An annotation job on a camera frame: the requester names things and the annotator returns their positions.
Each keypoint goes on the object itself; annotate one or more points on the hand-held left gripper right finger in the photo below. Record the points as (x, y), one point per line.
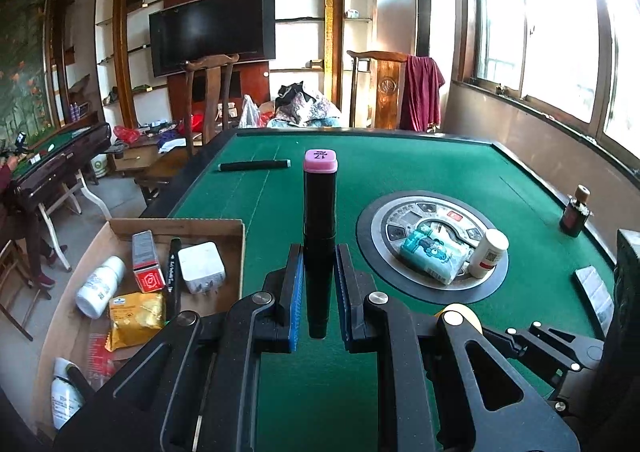
(344, 302)

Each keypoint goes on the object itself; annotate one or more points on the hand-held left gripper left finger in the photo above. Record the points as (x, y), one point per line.
(296, 302)

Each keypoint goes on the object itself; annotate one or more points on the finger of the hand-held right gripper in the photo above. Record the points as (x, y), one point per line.
(570, 336)
(545, 349)

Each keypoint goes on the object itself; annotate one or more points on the black marker with pink cap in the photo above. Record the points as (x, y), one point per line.
(320, 212)

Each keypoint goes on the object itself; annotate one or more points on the white charger plug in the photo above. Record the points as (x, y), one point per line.
(200, 267)

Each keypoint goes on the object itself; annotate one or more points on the cardboard box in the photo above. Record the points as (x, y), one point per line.
(210, 231)

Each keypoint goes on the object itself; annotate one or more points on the thin black pen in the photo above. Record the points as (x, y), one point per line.
(174, 277)

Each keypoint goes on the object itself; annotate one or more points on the grey and red box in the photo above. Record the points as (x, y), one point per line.
(147, 262)

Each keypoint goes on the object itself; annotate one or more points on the white bottle with green label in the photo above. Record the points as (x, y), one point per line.
(100, 287)

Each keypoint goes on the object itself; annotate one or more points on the round table control panel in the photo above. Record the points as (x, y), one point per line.
(372, 242)

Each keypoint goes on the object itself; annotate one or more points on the yellow tape roll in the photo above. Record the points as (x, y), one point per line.
(462, 314)

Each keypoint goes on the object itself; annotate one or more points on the teal tissue packet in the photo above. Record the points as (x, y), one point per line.
(435, 254)

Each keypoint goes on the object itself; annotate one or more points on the small white pill bottle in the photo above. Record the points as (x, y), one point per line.
(487, 254)

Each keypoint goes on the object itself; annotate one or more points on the dark bottle with cork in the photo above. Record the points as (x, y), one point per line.
(575, 217)

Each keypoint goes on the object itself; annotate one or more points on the black stick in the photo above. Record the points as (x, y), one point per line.
(255, 165)

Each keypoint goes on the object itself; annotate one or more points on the yellow snack packet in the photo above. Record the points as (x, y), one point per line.
(137, 319)

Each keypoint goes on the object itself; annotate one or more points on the green felt mahjong table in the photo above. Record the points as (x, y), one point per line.
(200, 152)

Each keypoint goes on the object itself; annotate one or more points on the white plastic bag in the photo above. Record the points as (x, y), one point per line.
(249, 114)

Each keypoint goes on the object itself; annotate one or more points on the pile of clothes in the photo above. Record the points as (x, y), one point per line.
(305, 104)

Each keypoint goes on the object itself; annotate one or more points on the red snack packet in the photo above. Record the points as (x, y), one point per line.
(102, 354)

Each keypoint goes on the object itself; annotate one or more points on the carved wooden armchair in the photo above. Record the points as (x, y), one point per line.
(387, 92)

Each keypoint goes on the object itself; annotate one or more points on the low wooden table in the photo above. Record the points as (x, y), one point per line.
(135, 157)

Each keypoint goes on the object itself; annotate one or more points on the brown wooden chair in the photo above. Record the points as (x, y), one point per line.
(214, 97)

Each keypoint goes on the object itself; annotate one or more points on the dark red cloth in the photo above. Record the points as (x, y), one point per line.
(422, 92)

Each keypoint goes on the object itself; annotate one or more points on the red plastic bag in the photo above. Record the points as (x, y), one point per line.
(127, 134)

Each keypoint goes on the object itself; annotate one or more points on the white bucket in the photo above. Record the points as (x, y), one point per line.
(99, 166)

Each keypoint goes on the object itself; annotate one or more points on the white spray bottle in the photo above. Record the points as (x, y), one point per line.
(65, 397)

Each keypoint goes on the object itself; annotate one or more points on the dark mahjong table with legs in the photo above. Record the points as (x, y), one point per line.
(60, 157)

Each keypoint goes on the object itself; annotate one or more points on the wooden folding chair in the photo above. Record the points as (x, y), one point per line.
(15, 292)

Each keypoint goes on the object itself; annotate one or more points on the black flat screen television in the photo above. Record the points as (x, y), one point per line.
(212, 32)

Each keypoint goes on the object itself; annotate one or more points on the white standing air conditioner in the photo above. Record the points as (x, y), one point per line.
(435, 17)

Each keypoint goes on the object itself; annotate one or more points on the large window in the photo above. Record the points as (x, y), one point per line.
(550, 32)

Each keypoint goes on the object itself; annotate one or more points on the floral wall painting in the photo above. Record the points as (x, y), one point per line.
(22, 72)

